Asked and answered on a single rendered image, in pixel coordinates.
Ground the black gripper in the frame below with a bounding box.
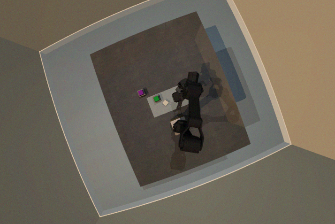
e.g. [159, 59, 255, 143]
[172, 90, 186, 102]

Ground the green button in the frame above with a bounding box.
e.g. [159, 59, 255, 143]
[152, 94, 161, 103]

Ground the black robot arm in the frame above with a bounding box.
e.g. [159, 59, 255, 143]
[173, 72, 204, 153]

